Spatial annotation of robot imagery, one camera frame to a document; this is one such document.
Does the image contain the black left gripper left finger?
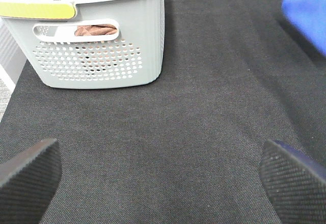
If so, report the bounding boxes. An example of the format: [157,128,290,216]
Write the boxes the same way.
[1,138,62,223]

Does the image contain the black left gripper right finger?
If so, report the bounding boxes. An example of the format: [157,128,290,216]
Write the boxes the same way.
[259,140,325,223]

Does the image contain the blue towel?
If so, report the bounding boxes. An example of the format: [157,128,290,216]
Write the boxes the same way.
[281,0,325,55]

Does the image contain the black fabric table mat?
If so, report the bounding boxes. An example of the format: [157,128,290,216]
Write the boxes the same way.
[1,0,325,223]

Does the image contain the grey perforated plastic basket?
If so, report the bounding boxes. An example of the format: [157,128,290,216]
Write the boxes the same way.
[1,0,165,89]

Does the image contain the brown towel in basket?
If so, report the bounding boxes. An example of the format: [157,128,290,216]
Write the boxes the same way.
[74,24,118,36]

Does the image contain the yellow tape on basket rim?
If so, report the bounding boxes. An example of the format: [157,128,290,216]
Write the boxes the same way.
[1,1,76,20]

